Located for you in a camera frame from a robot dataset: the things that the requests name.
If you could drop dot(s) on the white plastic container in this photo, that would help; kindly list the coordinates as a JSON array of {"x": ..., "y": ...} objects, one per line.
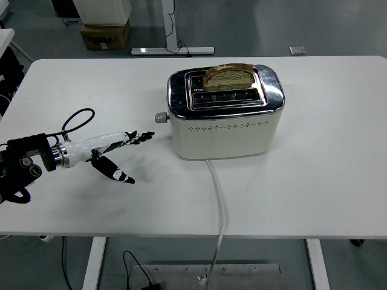
[{"x": 102, "y": 12}]

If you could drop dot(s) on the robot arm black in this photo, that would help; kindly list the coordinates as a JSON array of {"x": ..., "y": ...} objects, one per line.
[{"x": 18, "y": 169}]

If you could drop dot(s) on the black equipment rack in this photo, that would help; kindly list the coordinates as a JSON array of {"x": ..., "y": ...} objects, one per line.
[{"x": 9, "y": 78}]

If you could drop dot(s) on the brown cardboard box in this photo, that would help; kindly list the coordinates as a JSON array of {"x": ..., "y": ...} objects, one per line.
[{"x": 104, "y": 36}]

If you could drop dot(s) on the white side table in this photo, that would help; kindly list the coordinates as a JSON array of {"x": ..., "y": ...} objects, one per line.
[{"x": 6, "y": 37}]

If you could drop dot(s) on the grey toaster lever knob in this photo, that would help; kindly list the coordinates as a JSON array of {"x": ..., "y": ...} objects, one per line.
[{"x": 161, "y": 117}]

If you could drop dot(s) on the brown bread slice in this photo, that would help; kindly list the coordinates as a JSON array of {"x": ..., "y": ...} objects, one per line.
[{"x": 228, "y": 80}]

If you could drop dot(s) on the black caster wheel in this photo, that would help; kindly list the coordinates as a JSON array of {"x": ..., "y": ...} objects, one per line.
[{"x": 359, "y": 243}]

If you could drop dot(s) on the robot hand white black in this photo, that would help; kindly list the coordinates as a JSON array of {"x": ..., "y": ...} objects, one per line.
[{"x": 81, "y": 149}]

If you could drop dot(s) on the grey metal plate with screws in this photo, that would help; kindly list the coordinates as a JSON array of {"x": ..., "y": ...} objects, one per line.
[{"x": 242, "y": 275}]

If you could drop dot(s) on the white desk leg with foot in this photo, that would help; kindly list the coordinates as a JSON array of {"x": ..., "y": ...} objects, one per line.
[{"x": 169, "y": 24}]

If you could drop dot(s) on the white table leg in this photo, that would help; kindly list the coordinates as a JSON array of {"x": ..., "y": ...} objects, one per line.
[
  {"x": 317, "y": 266},
  {"x": 93, "y": 262}
]

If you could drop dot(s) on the black box on floor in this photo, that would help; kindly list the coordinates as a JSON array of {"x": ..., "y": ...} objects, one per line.
[{"x": 65, "y": 7}]

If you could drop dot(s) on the cream and chrome toaster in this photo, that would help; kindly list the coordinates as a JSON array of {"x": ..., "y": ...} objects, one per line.
[{"x": 225, "y": 137}]

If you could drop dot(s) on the grey square floor plate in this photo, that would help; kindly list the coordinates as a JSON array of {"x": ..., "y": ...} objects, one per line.
[{"x": 297, "y": 50}]

